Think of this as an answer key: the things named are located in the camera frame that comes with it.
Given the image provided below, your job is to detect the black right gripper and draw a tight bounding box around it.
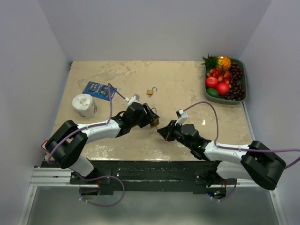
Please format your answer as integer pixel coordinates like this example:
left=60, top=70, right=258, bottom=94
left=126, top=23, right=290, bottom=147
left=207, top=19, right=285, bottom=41
left=157, top=120, right=193, bottom=150

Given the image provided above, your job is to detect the large brass padlock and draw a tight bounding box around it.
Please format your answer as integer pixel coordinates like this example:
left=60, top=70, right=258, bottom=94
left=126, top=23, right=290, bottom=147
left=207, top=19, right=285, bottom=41
left=150, top=107, right=160, bottom=128

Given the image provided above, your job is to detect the small brass padlock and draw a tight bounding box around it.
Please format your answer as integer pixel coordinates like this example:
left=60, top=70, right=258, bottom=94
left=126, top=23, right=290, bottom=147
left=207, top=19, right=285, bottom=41
left=146, top=87, right=158, bottom=97

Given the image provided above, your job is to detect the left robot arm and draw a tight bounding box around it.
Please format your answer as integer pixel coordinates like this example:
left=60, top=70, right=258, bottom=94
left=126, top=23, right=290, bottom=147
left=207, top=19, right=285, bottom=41
left=45, top=102, right=159, bottom=184

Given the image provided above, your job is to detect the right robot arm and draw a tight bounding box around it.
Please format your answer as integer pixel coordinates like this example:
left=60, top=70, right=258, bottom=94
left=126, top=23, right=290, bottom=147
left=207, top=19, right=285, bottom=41
left=158, top=120, right=286, bottom=190

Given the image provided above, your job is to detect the grey fruit tray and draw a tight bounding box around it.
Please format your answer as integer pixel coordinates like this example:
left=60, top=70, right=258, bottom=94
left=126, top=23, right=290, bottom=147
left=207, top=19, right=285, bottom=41
left=204, top=59, right=248, bottom=105

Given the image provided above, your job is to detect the green mango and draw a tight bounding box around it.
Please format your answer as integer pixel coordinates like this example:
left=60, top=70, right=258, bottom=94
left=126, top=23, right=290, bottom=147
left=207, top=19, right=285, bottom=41
left=206, top=88, right=219, bottom=98

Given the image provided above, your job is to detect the blue blister pack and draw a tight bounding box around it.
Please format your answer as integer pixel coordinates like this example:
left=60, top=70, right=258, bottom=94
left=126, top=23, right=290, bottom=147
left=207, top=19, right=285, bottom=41
left=82, top=81, right=116, bottom=101

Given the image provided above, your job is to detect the red apple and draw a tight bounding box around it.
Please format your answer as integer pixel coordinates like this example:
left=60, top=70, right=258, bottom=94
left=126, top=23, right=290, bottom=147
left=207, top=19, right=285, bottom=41
left=216, top=82, right=230, bottom=96
left=206, top=76, right=219, bottom=88

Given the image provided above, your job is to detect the white paper roll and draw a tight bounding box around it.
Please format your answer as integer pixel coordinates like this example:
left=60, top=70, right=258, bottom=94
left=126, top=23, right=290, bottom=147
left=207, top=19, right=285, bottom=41
left=72, top=94, right=98, bottom=119

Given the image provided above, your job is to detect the dark grape bunch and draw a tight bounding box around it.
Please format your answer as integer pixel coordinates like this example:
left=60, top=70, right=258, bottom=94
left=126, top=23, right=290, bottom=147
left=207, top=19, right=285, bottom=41
left=223, top=62, right=245, bottom=101

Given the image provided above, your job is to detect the toy pineapple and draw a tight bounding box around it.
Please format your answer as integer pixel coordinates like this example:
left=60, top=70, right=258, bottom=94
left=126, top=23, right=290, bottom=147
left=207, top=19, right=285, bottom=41
left=202, top=54, right=232, bottom=71

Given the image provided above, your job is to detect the red box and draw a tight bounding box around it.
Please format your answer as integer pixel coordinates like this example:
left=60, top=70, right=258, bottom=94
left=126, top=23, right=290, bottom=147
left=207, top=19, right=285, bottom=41
left=41, top=140, right=48, bottom=152

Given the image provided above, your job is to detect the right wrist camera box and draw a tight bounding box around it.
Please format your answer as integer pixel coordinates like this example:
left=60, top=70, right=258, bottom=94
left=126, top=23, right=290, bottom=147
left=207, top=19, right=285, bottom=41
left=175, top=109, right=188, bottom=125

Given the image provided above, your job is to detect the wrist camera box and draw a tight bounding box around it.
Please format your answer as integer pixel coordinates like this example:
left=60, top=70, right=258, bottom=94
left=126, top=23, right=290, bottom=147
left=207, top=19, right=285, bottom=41
left=175, top=109, right=188, bottom=125
left=125, top=94, right=140, bottom=105

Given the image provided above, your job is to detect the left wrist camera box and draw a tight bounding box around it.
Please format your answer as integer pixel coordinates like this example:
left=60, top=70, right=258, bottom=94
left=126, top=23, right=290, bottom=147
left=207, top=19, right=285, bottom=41
left=125, top=94, right=140, bottom=105

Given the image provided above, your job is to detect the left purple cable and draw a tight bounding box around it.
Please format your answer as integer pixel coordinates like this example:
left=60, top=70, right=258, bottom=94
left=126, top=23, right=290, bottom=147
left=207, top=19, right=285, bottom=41
left=46, top=83, right=132, bottom=207

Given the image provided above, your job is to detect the purple cable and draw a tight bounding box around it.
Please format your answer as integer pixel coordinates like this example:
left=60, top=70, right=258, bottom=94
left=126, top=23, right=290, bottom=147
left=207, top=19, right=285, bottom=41
left=46, top=83, right=132, bottom=207
left=184, top=101, right=300, bottom=202

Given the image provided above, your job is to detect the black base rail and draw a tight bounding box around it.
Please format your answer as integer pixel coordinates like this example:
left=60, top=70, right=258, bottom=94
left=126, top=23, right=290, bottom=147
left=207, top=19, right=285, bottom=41
left=68, top=160, right=236, bottom=197

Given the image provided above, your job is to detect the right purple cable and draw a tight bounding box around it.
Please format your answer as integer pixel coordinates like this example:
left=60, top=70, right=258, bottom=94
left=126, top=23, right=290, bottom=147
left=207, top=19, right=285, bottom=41
left=184, top=101, right=300, bottom=202

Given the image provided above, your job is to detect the aluminium frame rail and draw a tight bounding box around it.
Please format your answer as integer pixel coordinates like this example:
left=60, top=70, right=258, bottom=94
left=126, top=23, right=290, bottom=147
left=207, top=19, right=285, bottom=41
left=17, top=166, right=78, bottom=225

